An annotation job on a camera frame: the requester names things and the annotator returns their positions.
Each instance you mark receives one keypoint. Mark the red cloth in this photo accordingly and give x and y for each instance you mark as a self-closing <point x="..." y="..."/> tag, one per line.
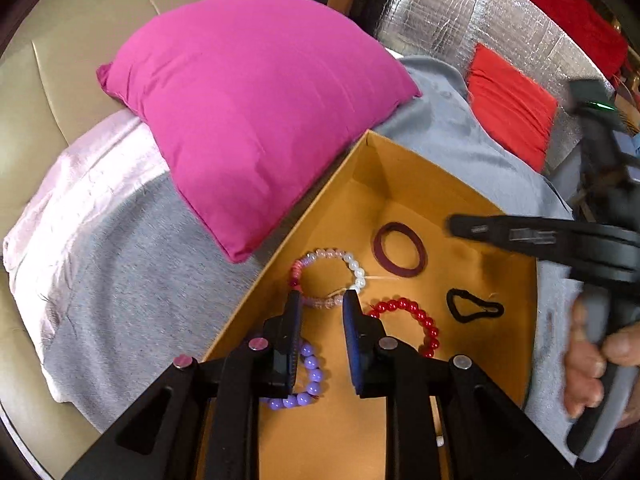
<point x="565" y="5"/>

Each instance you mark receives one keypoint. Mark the red cushion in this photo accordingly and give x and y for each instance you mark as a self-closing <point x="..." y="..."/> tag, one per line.
<point x="505" y="105"/>

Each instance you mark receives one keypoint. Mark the pale pink satin cloth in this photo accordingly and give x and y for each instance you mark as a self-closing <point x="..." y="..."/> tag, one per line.
<point x="75" y="180"/>

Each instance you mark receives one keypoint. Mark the grey cloth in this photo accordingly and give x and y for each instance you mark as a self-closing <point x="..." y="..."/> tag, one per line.
<point x="125" y="270"/>

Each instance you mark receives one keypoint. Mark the orange cardboard box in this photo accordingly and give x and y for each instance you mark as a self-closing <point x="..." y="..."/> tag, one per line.
<point x="400" y="195"/>

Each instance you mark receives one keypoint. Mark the person's right hand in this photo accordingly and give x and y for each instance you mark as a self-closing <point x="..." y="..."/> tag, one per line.
<point x="585" y="360"/>

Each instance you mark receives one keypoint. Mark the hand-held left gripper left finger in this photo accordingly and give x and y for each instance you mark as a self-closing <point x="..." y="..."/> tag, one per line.
<point x="295" y="320"/>

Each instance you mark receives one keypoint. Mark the magenta cushion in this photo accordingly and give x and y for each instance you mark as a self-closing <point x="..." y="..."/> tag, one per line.
<point x="250" y="110"/>

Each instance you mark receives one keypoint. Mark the beige leather sofa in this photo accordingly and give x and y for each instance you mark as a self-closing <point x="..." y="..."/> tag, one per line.
<point x="60" y="60"/>

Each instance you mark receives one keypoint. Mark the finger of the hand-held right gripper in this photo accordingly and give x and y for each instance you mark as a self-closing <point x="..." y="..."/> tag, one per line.
<point x="500" y="232"/>

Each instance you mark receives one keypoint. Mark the silver quilted foil mat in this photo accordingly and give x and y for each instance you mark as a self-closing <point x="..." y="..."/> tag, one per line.
<point x="440" y="15"/>

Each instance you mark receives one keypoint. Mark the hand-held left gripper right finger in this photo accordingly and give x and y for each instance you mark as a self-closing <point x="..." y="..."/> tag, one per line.
<point x="350" y="330"/>

